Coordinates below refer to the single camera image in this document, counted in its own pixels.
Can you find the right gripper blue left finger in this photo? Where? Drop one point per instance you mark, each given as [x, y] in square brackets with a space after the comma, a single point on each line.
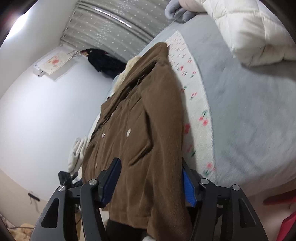
[107, 182]

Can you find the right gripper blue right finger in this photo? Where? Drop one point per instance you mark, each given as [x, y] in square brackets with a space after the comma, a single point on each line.
[191, 180]

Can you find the brown corduroy coat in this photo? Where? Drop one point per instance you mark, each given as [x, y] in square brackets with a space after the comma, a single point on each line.
[142, 124]

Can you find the cream folded cloth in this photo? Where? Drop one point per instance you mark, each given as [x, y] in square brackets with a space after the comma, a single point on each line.
[77, 154]

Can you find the cherry print white sheet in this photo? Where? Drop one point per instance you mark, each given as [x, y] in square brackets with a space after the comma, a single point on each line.
[197, 148]

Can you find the grey bed sheet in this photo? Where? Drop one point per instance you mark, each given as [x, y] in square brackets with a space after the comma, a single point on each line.
[252, 110]

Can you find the dark hanging garment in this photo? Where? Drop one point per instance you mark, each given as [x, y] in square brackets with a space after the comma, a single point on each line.
[103, 62]

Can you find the grey dotted curtain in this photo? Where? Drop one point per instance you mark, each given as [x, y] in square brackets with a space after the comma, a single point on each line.
[121, 28]

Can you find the white quilted jacket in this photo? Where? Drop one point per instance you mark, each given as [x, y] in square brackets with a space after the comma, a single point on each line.
[254, 35]

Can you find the light blue folded blanket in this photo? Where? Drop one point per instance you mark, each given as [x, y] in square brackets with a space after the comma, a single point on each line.
[175, 12]

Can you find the black wall power strip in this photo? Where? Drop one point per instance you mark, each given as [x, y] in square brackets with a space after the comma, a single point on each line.
[33, 197]

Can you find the white wall air conditioner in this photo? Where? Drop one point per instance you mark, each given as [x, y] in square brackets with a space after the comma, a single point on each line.
[51, 64]

